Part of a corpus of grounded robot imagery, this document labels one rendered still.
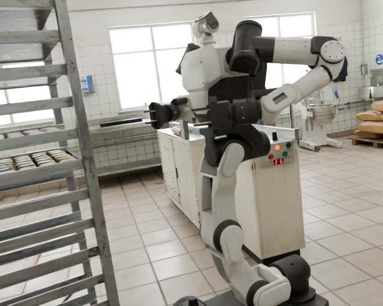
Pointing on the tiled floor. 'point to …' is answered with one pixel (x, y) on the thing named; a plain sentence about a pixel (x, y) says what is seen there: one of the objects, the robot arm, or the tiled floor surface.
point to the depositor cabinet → (182, 172)
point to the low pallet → (372, 141)
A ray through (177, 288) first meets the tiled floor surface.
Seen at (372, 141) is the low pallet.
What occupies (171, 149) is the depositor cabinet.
